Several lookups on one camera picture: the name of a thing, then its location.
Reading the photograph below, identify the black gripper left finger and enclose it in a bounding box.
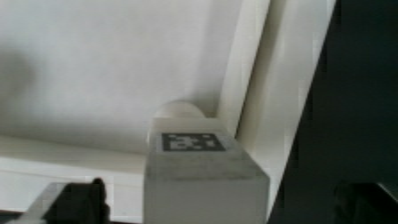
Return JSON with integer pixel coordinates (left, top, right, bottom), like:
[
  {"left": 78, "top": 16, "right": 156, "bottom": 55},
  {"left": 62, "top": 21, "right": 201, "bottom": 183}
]
[{"left": 16, "top": 178, "right": 112, "bottom": 224}]

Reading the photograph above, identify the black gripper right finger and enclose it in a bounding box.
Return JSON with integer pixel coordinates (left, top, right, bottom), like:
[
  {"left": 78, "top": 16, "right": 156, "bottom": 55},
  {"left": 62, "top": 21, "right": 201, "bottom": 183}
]
[{"left": 332, "top": 182, "right": 398, "bottom": 224}]

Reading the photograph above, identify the white table leg with tag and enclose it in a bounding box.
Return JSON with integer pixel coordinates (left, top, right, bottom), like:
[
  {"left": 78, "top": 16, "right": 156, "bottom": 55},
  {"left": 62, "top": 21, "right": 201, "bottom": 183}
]
[{"left": 142, "top": 101, "right": 270, "bottom": 224}]

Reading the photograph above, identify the white square tabletop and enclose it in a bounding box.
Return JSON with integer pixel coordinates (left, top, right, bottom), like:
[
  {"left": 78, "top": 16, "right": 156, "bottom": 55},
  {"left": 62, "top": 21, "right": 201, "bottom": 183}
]
[{"left": 0, "top": 0, "right": 337, "bottom": 222}]

